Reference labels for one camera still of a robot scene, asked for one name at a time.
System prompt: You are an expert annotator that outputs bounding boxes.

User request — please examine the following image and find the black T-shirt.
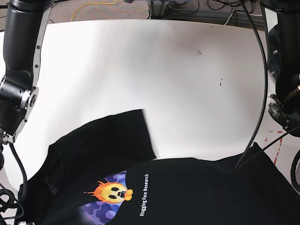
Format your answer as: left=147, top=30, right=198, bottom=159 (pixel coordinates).
left=22, top=110, right=300, bottom=225

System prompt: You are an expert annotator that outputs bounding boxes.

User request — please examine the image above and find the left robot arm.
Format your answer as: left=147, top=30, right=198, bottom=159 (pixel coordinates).
left=235, top=0, right=300, bottom=169

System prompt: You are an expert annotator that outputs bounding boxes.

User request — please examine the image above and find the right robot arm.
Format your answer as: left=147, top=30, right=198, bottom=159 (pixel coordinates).
left=0, top=0, right=54, bottom=225

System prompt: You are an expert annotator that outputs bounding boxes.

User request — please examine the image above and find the red tape rectangle marking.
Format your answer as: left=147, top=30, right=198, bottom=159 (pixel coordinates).
left=263, top=130, right=284, bottom=164

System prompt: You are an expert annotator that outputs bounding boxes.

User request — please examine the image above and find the yellow cable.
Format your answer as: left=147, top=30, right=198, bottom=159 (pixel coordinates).
left=71, top=0, right=120, bottom=22

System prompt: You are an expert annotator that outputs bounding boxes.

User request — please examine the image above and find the white cable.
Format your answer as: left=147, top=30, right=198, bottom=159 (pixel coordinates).
left=223, top=11, right=242, bottom=26

